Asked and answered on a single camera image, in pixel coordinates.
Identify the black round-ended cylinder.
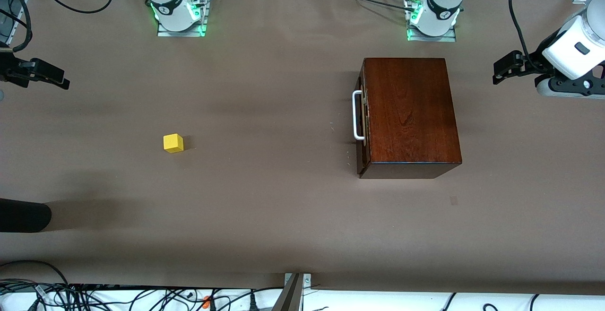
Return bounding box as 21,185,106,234
0,199,52,233

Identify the wooden drawer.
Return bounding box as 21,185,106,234
358,60,372,175

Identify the dark brown wooden cabinet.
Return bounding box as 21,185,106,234
359,58,463,180

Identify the white drawer handle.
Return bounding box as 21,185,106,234
353,90,366,140

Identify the yellow wooden block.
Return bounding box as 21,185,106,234
164,133,184,154

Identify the aluminium bracket with dark bar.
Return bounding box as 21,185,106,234
273,273,312,311

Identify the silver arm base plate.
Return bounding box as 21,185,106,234
157,16,208,37
406,24,457,43

